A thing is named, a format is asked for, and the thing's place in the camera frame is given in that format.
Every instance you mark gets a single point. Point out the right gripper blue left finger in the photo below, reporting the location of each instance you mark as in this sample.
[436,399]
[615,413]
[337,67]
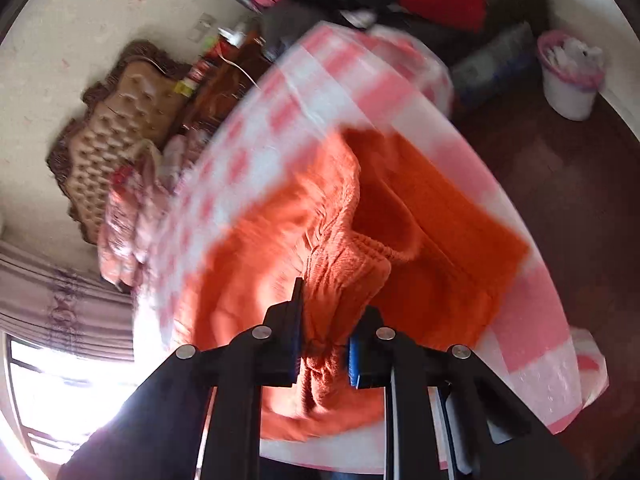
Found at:
[281,357]

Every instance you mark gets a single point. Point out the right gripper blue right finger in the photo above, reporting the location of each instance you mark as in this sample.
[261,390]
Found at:
[367,360]

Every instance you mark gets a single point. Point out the orange pants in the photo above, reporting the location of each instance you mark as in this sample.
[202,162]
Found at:
[370,222]

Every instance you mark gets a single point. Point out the folded floral quilt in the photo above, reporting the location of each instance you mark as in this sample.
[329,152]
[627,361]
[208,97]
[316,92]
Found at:
[138,197]

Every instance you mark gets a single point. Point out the pink striped curtain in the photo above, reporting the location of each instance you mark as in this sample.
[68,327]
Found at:
[60,309]

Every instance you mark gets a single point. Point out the pink checkered plastic sheet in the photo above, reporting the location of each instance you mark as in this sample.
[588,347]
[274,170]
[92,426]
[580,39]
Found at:
[336,79]

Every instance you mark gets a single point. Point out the tufted tan headboard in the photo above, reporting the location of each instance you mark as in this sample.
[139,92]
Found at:
[135,101]

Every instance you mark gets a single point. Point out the dark wooden nightstand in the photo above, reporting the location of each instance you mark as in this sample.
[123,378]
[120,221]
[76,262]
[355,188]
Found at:
[230,66]

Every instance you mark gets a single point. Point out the white trash bin pink liner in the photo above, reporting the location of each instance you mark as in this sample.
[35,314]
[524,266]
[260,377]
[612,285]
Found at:
[572,73]

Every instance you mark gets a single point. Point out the wall power outlet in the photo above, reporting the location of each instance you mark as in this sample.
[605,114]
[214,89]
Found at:
[202,28]

